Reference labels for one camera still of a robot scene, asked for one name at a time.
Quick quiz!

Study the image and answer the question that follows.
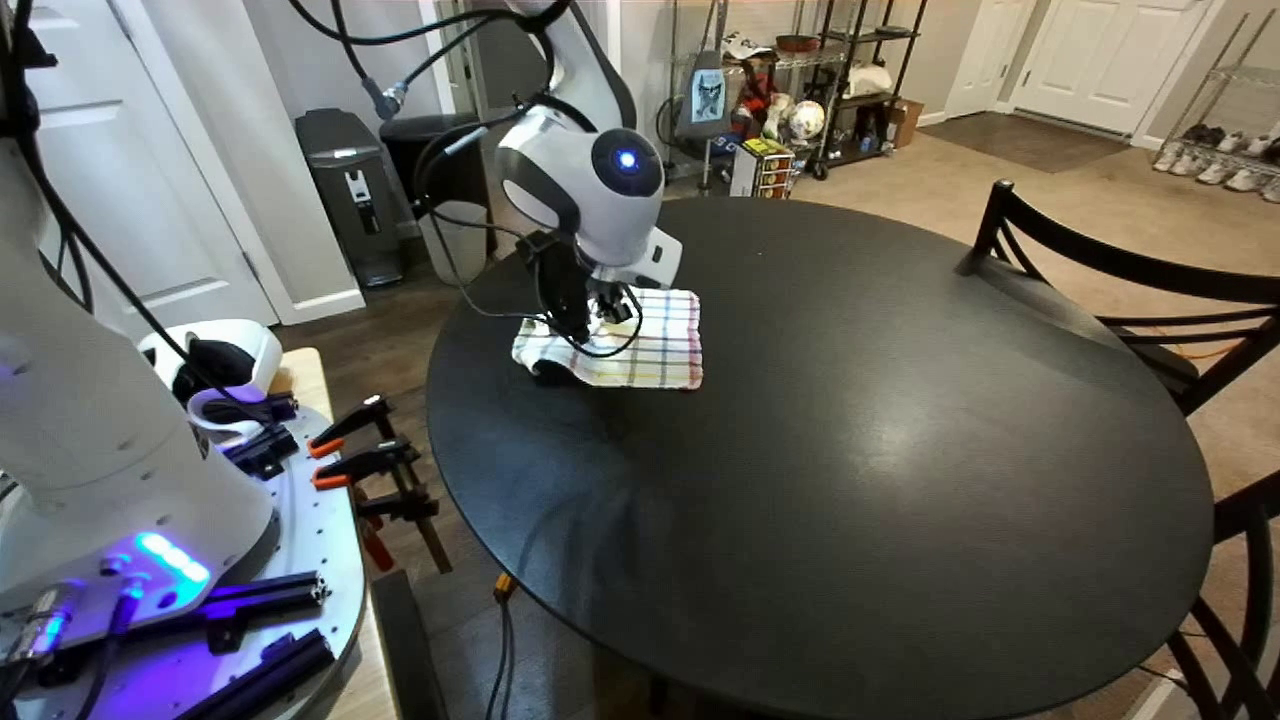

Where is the black wooden chair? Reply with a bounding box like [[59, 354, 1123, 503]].
[[955, 176, 1280, 417]]

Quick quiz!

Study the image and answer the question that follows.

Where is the white shoe rack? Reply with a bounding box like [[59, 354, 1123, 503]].
[[1152, 8, 1280, 205]]

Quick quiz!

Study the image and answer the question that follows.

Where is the black metal shelf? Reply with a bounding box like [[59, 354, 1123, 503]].
[[657, 0, 929, 182]]

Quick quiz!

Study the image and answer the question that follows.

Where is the black trash bin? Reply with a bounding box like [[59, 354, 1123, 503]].
[[294, 109, 407, 292]]

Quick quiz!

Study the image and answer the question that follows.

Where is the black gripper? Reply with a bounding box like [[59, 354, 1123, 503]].
[[528, 233, 626, 345]]

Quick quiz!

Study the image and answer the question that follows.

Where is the white plaid kitchen towel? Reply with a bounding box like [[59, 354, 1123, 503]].
[[513, 288, 704, 392]]

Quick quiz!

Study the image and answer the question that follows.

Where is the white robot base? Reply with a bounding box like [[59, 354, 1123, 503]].
[[0, 0, 370, 720]]

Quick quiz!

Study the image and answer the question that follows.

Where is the brown door mat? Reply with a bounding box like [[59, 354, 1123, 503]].
[[932, 111, 1120, 173]]

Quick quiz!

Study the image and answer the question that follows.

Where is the round black table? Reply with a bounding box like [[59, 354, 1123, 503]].
[[426, 200, 1212, 720]]

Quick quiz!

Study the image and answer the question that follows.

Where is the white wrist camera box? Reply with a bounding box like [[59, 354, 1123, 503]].
[[639, 228, 685, 288]]

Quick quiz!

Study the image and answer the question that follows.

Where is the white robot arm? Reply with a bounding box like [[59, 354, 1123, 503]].
[[494, 0, 685, 345]]

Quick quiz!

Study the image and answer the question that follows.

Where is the orange handled clamp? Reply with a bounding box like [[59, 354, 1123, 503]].
[[311, 441, 452, 570], [306, 396, 394, 459]]

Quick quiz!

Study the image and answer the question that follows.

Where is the white door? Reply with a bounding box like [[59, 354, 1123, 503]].
[[1016, 0, 1212, 137]]

